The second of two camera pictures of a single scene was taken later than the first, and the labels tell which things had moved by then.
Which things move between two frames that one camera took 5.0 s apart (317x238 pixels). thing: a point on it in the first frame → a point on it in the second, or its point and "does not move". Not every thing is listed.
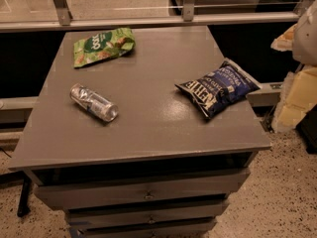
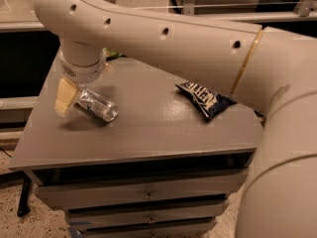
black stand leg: (19, 177) does not move
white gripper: (306, 39) → (82, 71)
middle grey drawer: (103, 218) does not move
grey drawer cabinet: (141, 133) does not move
